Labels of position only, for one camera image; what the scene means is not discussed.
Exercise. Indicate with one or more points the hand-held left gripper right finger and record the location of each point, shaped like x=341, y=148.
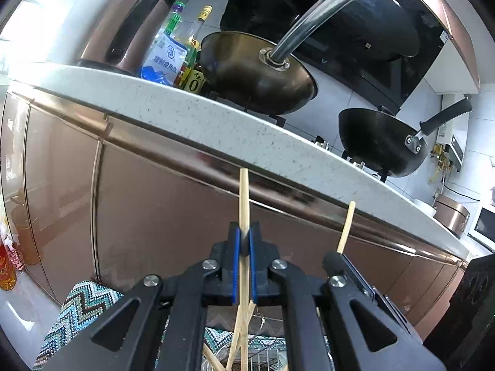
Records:
x=252, y=266

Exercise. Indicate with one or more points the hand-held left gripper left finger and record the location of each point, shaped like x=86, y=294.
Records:
x=236, y=266

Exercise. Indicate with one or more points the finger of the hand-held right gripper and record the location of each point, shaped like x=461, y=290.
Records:
x=336, y=261

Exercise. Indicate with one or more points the wooden chopstick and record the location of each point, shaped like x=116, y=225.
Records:
x=210, y=357
x=239, y=340
x=345, y=228
x=244, y=201

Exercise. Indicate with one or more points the white microwave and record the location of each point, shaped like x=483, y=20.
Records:
x=485, y=226

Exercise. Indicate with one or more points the brown base cabinet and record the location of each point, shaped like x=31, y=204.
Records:
x=154, y=220

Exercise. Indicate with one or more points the brown rice cooker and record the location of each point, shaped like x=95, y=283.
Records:
x=452, y=214

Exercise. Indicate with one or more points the gas stove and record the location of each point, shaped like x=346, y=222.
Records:
x=363, y=164

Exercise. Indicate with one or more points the black wok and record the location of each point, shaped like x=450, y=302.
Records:
x=379, y=143

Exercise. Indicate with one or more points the white water heater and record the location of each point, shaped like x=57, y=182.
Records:
x=452, y=148

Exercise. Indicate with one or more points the chevron patterned mat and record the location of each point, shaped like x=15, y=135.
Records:
x=77, y=317

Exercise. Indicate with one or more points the bronze wok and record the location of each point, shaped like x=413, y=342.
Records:
x=255, y=77

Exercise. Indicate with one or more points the dark soy sauce bottle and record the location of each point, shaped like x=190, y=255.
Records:
x=193, y=79

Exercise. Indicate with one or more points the blue white salt bag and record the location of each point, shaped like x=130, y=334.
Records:
x=164, y=60

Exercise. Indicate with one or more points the orange oil bottle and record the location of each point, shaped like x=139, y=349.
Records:
x=7, y=266

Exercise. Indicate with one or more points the black range hood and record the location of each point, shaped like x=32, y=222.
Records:
x=367, y=27

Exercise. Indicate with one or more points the yellow cap oil bottle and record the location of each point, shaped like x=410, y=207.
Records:
x=199, y=27

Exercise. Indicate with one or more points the green cap bottle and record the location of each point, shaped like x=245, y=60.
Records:
x=174, y=19

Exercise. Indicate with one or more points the brown black kitchen appliance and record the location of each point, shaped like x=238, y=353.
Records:
x=127, y=27

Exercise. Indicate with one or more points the brown upper cabinet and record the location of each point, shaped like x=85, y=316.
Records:
x=460, y=27

